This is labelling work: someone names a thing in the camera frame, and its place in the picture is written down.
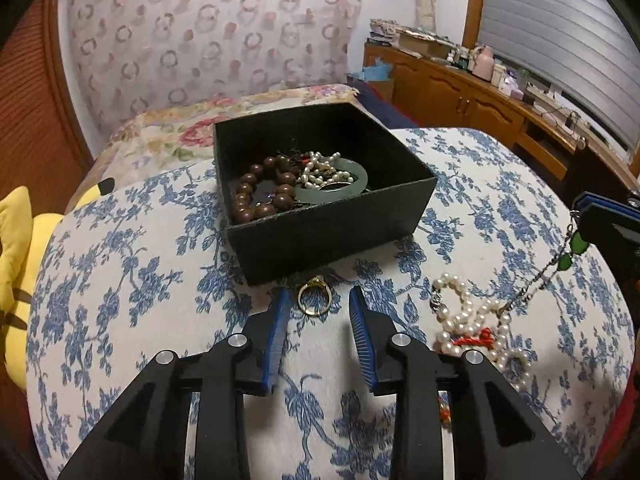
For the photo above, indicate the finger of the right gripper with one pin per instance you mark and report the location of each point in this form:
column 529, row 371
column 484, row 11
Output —
column 585, row 199

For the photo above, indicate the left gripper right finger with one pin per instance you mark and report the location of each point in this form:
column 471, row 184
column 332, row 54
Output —
column 372, row 331

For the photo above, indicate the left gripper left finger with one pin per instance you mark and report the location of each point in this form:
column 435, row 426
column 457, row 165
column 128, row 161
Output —
column 257, row 369

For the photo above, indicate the green jade bangle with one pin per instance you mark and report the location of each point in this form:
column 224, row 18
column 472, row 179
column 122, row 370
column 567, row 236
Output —
column 330, row 179

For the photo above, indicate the black jewelry box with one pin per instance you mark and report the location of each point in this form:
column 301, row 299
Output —
column 389, row 192

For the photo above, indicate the blue floral white quilt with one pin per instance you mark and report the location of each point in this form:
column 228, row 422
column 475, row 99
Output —
column 148, row 268

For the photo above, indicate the pink kettle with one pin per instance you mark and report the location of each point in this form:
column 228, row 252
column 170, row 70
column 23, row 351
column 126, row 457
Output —
column 484, row 62

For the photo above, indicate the grey window blind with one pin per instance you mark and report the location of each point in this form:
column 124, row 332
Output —
column 579, row 45

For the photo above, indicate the wooden sideboard cabinet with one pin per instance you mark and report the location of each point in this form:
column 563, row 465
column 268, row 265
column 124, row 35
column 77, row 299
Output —
column 433, row 95

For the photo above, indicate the floral pink bed blanket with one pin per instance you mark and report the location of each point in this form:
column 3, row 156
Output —
column 167, row 139

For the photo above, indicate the cardboard box on cabinet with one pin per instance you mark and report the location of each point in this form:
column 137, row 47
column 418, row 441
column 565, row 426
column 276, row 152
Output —
column 425, row 44

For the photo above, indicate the blue tissue box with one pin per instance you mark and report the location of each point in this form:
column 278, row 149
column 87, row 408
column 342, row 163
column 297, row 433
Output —
column 377, row 72

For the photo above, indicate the yellow Pikachu plush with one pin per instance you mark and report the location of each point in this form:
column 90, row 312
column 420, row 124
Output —
column 24, row 239

